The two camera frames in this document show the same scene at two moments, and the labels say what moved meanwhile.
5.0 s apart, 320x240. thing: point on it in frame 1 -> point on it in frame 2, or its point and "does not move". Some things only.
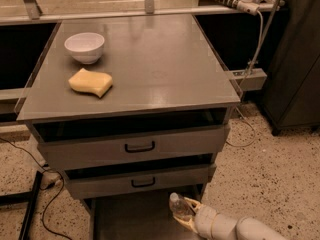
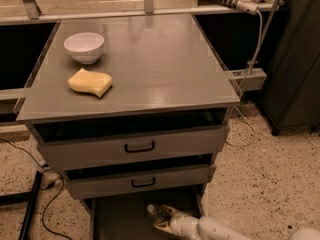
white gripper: x=204 y=219 -> x=180 y=223
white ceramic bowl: x=85 y=47 does not move
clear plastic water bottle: x=179 y=205 -> x=160 y=213
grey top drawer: x=91 y=143 does not move
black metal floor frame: x=29 y=198 does not move
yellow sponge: x=92 y=82 does not move
